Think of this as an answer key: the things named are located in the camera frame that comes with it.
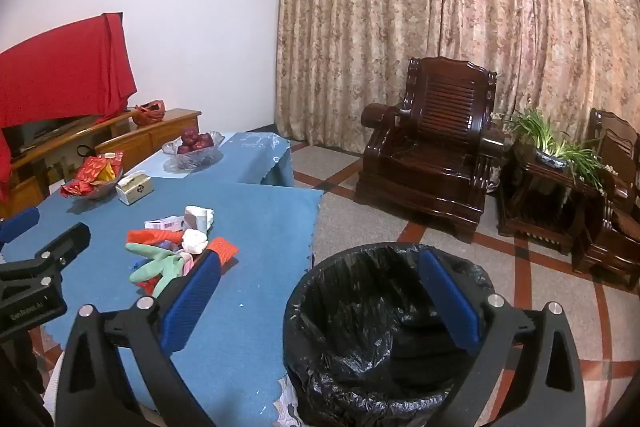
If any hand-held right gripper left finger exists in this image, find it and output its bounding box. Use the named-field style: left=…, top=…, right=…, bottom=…
left=52, top=251, right=222, bottom=427

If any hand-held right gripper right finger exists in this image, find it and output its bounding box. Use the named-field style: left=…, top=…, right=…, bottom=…
left=417, top=249, right=587, bottom=427

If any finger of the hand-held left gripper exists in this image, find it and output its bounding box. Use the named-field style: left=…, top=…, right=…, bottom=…
left=0, top=207, right=41, bottom=244
left=0, top=222, right=92, bottom=295

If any green rubber glove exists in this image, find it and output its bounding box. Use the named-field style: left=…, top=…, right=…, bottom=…
left=125, top=243, right=194, bottom=299

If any white tissue ball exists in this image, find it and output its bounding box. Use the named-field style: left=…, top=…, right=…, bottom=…
left=181, top=228, right=208, bottom=254

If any orange foam fruit net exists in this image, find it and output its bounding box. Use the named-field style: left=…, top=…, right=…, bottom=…
left=126, top=229, right=184, bottom=249

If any white medicine box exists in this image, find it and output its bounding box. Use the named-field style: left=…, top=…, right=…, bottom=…
left=145, top=216, right=185, bottom=232

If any clear plastic wrapper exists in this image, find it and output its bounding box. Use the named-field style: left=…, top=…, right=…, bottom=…
left=184, top=206, right=216, bottom=233

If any trash bin with black bag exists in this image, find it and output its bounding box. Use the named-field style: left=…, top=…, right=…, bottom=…
left=280, top=243, right=506, bottom=427

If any small red snack packet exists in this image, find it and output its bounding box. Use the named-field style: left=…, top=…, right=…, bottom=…
left=60, top=180, right=96, bottom=198

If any glass snack dish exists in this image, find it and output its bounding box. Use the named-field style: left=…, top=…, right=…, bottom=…
left=60, top=176, right=124, bottom=202

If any beige tissue box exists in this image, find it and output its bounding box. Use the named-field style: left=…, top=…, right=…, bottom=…
left=116, top=173, right=153, bottom=206

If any black television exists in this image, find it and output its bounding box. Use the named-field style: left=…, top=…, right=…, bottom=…
left=5, top=114, right=108, bottom=158

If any wooden television cabinet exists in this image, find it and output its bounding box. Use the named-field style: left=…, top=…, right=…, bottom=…
left=0, top=108, right=202, bottom=220

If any dark wooden side table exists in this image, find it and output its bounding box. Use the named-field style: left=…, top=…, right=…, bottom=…
left=495, top=142, right=608, bottom=255

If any glass fruit bowl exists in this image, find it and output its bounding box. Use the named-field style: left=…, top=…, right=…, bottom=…
left=161, top=131, right=225, bottom=172

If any red plastic bag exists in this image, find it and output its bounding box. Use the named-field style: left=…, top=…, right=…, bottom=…
left=132, top=100, right=167, bottom=126

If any light blue tablecloth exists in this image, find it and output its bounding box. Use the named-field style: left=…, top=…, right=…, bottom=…
left=107, top=132, right=293, bottom=188

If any dark wooden armchair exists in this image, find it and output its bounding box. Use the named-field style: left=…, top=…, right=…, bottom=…
left=354, top=56, right=512, bottom=243
left=571, top=108, right=640, bottom=292

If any red cloth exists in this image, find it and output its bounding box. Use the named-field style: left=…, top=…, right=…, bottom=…
left=0, top=12, right=138, bottom=202

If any green potted plant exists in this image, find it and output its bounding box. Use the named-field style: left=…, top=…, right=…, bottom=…
left=492, top=107, right=618, bottom=190

